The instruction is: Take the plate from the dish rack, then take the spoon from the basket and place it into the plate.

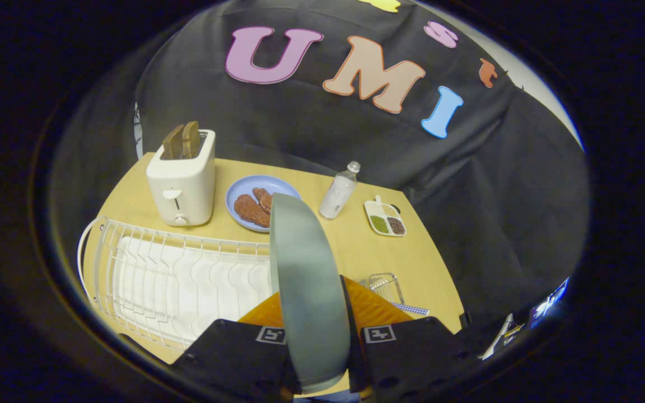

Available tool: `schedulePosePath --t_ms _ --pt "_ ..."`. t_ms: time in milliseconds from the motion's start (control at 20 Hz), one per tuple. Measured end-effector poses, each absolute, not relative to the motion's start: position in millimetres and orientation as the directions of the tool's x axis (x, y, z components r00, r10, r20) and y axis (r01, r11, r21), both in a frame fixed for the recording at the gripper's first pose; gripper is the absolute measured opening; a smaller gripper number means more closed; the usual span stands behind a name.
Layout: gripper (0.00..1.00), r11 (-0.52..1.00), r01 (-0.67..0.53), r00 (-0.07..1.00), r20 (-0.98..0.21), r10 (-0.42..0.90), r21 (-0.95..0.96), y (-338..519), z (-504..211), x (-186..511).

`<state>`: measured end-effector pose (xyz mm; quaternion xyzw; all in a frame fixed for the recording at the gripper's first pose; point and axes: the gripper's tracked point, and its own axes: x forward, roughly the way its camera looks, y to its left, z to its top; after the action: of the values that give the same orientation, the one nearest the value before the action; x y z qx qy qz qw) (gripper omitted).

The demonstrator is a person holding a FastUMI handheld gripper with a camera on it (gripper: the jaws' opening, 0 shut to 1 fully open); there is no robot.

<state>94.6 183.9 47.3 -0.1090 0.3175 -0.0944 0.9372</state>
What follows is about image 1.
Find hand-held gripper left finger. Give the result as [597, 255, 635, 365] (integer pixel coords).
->
[169, 291, 301, 401]

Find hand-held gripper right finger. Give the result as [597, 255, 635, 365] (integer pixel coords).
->
[339, 275, 483, 401]

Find spoon with blue checked handle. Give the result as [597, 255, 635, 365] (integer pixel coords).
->
[390, 302, 429, 316]

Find metal wire basket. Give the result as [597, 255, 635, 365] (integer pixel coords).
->
[359, 273, 405, 306]

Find white wire dish rack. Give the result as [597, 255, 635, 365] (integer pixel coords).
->
[77, 217, 275, 352]

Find pale green plate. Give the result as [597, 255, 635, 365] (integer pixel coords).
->
[269, 193, 352, 394]

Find white divided grain dish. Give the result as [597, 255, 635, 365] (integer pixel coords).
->
[364, 195, 407, 237]

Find blue plate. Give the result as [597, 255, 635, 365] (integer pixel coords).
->
[226, 175, 301, 233]

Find white papers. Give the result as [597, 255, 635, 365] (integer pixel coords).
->
[480, 313, 519, 360]

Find blue lit screen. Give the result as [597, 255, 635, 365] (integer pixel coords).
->
[529, 277, 569, 329]

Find brown meat piece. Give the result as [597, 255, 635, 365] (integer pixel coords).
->
[234, 194, 270, 228]
[253, 188, 274, 214]

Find black backdrop cloth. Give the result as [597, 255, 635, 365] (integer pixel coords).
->
[51, 0, 591, 359]

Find clear plastic bottle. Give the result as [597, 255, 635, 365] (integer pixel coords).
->
[319, 161, 361, 219]

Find white toaster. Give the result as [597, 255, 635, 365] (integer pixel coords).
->
[146, 129, 216, 227]

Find brown toast slice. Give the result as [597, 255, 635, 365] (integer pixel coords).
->
[181, 121, 201, 159]
[162, 124, 185, 160]

